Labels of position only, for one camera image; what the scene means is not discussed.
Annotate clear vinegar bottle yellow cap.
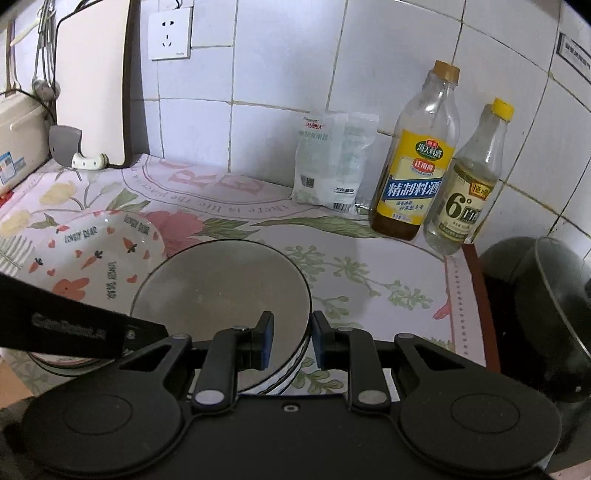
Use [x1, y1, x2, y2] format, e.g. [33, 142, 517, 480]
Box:
[423, 97, 516, 256]

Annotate clear plastic seasoning bag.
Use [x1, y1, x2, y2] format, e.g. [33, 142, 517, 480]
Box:
[333, 112, 380, 214]

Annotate yellow label cooking wine bottle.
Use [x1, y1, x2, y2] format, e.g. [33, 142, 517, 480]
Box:
[368, 59, 461, 241]

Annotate cleaver with white handle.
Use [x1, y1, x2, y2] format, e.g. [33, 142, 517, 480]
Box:
[48, 124, 110, 171]

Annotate black power cable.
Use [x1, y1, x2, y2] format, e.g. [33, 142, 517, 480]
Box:
[8, 80, 62, 127]

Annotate dark cooking pot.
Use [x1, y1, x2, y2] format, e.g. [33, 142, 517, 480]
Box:
[479, 235, 591, 403]

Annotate white heart patterned plate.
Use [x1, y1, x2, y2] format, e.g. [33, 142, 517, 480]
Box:
[29, 209, 169, 334]

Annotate white salt bag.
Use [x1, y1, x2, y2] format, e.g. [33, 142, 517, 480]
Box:
[291, 111, 346, 207]

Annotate floral tablecloth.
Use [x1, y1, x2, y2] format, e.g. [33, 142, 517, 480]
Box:
[0, 152, 477, 403]

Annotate white wall socket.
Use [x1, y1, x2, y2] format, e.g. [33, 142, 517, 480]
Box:
[148, 6, 193, 62]

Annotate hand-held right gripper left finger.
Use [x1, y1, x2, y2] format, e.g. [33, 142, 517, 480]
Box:
[115, 310, 276, 414]

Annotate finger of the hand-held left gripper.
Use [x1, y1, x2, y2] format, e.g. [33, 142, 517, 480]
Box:
[122, 316, 169, 360]

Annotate white cutting board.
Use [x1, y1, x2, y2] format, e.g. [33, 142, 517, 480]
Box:
[54, 0, 133, 169]

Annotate hanging metal ladles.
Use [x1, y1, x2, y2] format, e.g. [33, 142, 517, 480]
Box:
[31, 0, 62, 101]

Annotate white rice cooker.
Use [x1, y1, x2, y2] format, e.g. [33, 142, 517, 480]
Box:
[0, 87, 52, 195]

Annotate wall sticker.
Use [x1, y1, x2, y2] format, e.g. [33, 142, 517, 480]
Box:
[555, 30, 591, 71]

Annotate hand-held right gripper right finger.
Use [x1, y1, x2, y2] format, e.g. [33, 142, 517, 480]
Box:
[311, 310, 477, 413]

